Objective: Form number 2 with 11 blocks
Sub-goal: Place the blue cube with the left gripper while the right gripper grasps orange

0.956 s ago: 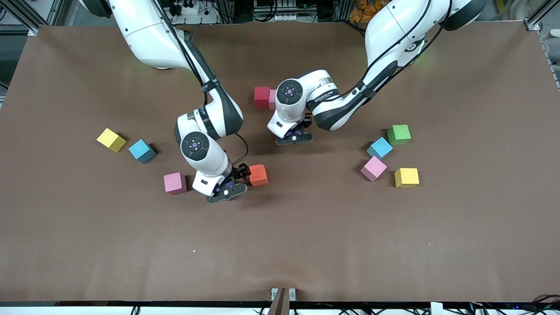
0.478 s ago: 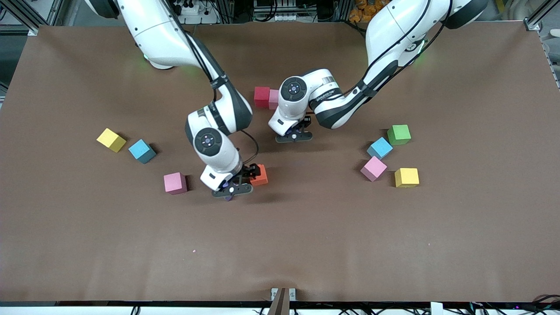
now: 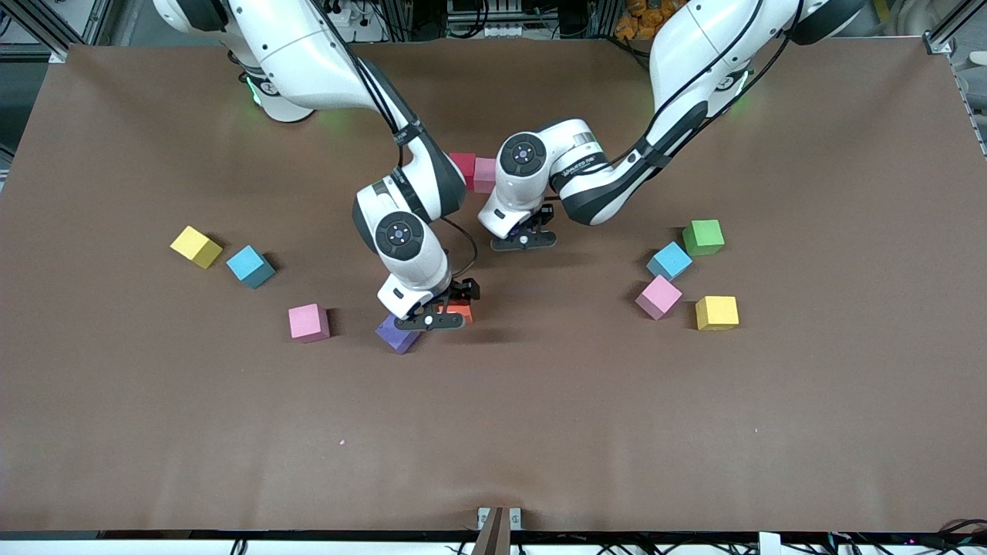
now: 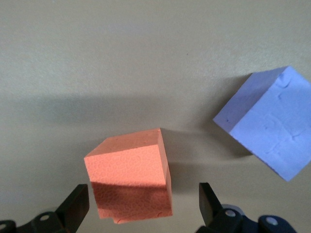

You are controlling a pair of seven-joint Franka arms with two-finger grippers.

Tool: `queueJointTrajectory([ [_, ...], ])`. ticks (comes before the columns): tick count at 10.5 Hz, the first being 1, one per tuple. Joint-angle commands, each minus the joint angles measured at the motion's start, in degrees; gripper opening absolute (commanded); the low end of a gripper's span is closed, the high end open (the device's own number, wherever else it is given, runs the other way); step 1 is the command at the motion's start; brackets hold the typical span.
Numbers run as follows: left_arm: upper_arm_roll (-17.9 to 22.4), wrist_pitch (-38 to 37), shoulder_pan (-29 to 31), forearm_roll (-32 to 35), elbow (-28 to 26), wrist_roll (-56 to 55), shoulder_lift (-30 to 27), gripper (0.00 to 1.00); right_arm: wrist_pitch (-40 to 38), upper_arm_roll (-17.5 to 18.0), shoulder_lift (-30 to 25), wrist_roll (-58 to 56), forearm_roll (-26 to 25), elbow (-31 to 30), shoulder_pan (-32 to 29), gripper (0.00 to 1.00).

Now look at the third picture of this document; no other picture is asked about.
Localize purple foam cube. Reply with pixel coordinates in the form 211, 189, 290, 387
375, 314, 422, 355

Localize blue foam cube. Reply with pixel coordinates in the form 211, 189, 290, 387
646, 241, 693, 282
226, 245, 276, 290

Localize paper table cover sheet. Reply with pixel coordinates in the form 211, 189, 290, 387
0, 39, 987, 534

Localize green foam cube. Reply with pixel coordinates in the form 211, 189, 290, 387
682, 219, 726, 257

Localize yellow foam cube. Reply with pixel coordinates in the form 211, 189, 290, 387
170, 225, 224, 270
695, 295, 739, 331

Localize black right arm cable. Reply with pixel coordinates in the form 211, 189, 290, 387
441, 216, 480, 280

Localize metal table edge bracket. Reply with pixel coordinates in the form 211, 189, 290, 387
477, 506, 522, 533

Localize aluminium frame profile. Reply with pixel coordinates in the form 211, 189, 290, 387
921, 0, 987, 55
0, 0, 116, 64

